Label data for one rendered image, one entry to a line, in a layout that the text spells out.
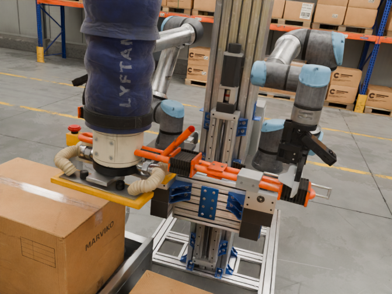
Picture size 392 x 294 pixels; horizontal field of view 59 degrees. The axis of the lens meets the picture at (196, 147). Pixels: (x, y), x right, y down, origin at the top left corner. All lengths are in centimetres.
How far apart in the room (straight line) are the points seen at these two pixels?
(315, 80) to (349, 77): 738
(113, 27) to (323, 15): 731
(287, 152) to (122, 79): 52
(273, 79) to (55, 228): 87
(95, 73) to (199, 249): 130
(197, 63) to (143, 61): 743
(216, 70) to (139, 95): 73
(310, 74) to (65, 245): 94
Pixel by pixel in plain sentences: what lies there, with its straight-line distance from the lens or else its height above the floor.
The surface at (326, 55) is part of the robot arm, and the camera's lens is 139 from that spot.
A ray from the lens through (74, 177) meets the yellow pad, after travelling 123.
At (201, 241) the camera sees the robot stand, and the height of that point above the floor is 48.
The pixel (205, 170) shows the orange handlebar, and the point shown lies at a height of 124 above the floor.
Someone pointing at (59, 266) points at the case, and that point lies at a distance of 135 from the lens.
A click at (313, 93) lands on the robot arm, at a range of 94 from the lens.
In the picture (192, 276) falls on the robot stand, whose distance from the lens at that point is 221.
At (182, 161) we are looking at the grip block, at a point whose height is 126.
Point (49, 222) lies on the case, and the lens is 134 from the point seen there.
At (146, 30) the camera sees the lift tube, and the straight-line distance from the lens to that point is 105.
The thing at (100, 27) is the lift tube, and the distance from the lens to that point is 103.
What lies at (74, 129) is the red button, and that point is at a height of 103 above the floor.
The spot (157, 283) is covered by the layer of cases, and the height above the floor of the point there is 54.
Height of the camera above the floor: 169
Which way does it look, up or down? 21 degrees down
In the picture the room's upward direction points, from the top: 6 degrees clockwise
